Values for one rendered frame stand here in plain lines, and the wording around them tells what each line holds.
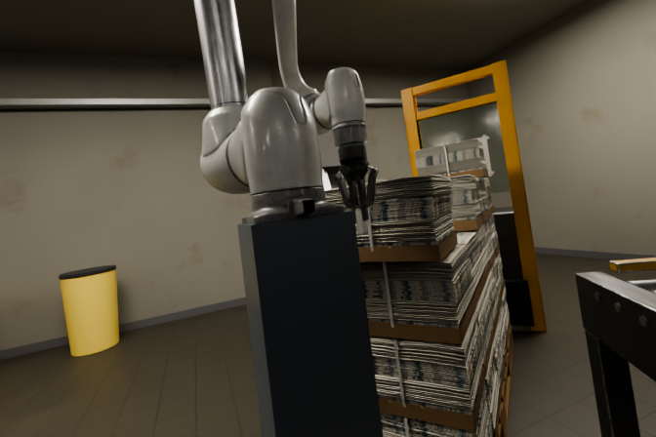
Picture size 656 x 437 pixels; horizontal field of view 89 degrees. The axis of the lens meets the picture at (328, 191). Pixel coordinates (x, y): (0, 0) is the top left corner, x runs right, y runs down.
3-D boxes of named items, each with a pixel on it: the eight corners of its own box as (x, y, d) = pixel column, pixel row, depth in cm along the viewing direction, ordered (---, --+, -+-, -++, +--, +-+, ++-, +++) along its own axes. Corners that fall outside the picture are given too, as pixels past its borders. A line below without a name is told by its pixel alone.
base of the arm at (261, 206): (259, 224, 56) (255, 190, 56) (241, 223, 76) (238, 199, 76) (356, 211, 63) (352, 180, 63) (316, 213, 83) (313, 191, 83)
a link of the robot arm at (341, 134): (342, 131, 97) (345, 151, 97) (325, 127, 89) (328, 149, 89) (370, 124, 93) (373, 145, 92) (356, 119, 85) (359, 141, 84)
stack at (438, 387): (361, 527, 106) (327, 262, 109) (441, 357, 206) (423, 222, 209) (498, 584, 86) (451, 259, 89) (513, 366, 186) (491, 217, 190)
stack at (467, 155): (441, 358, 205) (412, 149, 211) (451, 337, 231) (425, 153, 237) (512, 367, 186) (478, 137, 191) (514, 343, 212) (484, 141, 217)
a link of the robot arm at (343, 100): (376, 121, 91) (343, 133, 100) (368, 64, 91) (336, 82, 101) (348, 118, 83) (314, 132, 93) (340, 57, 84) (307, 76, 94)
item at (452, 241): (383, 261, 94) (381, 246, 95) (411, 244, 120) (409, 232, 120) (441, 261, 87) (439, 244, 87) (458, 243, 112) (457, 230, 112)
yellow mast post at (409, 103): (432, 323, 261) (400, 90, 269) (435, 319, 269) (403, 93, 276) (444, 324, 256) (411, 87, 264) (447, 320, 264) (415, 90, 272)
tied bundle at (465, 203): (389, 237, 157) (383, 188, 158) (407, 229, 183) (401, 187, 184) (477, 231, 139) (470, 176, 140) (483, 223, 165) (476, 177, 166)
